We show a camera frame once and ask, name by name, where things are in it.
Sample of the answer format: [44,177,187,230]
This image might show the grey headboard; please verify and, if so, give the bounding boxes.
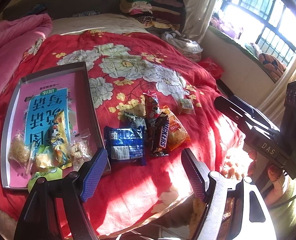
[3,0,129,20]

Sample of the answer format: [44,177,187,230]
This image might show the pile of folded clothes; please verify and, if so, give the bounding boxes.
[119,0,186,33]

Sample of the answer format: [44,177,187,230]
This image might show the orange snack packet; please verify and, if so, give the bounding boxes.
[160,105,191,152]

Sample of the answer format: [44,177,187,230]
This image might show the person's right forearm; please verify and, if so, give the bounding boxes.
[268,177,296,233]

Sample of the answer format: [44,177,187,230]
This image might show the pink book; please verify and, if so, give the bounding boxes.
[9,71,98,188]

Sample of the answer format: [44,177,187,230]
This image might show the purple clothes heap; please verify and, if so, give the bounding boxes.
[210,10,243,39]

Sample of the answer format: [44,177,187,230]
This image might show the teal clothes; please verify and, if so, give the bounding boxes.
[33,4,49,15]

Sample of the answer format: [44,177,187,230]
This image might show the green windowsill mat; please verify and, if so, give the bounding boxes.
[208,26,276,83]

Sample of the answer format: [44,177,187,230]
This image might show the red snack packet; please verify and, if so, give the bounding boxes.
[141,89,163,155]

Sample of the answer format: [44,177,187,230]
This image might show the dark grey snack packet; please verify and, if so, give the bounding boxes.
[120,110,144,130]

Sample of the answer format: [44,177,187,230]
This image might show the metal tray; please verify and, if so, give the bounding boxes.
[0,61,112,189]

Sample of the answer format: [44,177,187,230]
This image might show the beige blanket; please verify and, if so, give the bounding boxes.
[49,14,148,37]

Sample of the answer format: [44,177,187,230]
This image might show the small clear cake packet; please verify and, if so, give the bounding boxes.
[177,97,196,115]

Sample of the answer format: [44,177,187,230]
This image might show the yellow cartoon snack packet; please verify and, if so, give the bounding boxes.
[46,111,73,169]

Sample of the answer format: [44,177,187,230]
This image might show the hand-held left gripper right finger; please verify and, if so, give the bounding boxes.
[182,148,271,240]

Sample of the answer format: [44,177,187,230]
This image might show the red floral blanket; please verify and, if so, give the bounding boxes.
[0,29,246,233]

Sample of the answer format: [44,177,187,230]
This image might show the pink blanket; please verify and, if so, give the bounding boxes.
[0,12,53,65]

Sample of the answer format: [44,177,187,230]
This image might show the clear floss cake packet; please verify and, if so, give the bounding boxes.
[8,129,36,165]

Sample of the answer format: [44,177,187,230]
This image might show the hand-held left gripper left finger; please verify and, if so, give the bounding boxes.
[14,148,108,240]

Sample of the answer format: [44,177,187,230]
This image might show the orange patterned cushion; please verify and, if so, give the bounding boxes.
[258,52,287,80]

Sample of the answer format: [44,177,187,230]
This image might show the barred window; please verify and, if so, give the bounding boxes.
[213,0,296,68]

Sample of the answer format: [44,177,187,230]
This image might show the white cloth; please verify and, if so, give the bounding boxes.
[162,31,203,54]

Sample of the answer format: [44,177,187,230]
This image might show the person's right hand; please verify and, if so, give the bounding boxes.
[264,164,288,198]

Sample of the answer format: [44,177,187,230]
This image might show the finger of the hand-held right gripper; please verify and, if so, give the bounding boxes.
[214,96,263,133]
[232,96,280,132]

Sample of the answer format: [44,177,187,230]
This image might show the brown chocolate bar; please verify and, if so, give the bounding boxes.
[149,112,170,158]

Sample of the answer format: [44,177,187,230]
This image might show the green snack packet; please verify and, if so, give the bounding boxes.
[26,146,72,189]

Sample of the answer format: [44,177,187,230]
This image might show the red plastic bag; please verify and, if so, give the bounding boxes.
[200,57,225,79]

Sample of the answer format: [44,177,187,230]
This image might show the floral fabric bag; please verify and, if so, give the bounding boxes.
[183,50,201,60]

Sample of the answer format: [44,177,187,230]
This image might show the plush orange blanket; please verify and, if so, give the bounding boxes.
[0,152,257,240]

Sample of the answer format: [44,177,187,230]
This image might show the beige curtain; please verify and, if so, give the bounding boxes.
[260,35,296,110]
[183,0,223,44]

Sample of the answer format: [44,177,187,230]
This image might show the blue snack packet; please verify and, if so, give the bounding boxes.
[103,125,147,167]

